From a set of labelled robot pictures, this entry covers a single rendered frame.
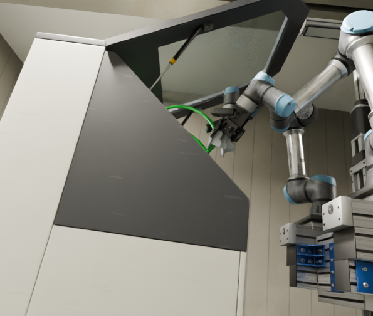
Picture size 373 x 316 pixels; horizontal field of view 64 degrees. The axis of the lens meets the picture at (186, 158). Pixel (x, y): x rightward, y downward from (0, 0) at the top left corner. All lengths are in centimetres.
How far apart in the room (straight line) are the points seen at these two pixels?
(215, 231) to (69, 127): 59
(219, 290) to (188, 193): 29
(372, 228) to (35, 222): 100
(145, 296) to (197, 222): 25
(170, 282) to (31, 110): 74
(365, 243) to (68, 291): 86
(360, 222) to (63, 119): 100
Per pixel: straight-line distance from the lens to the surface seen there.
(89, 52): 125
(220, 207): 93
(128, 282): 91
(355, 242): 102
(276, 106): 113
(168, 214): 92
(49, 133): 110
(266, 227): 314
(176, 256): 91
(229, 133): 118
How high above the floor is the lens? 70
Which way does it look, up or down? 22 degrees up
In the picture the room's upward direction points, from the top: 8 degrees clockwise
